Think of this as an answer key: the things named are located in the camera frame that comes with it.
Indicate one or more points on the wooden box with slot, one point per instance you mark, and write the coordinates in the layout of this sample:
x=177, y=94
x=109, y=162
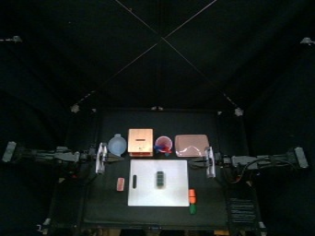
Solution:
x=140, y=142

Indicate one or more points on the red plastic cup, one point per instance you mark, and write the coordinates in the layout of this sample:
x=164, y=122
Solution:
x=163, y=142

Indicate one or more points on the orange toy carrot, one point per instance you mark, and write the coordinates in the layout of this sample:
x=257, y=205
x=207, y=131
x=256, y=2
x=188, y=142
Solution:
x=192, y=198

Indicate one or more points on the blue toy spoon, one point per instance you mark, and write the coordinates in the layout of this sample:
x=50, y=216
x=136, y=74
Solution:
x=157, y=149

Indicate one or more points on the light blue bowl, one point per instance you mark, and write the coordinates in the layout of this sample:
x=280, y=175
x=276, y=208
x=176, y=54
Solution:
x=117, y=145

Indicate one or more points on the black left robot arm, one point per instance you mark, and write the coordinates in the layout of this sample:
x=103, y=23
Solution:
x=44, y=155

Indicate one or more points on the pink plastic tray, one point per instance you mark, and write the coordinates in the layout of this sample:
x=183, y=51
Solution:
x=191, y=145

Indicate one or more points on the small pink block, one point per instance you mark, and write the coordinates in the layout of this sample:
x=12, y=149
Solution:
x=120, y=184

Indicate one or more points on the dark green sushi roll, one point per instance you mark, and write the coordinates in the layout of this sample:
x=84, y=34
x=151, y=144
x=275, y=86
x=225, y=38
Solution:
x=160, y=179

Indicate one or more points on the red toy stick utensil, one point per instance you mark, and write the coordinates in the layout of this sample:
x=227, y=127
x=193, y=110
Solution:
x=165, y=150

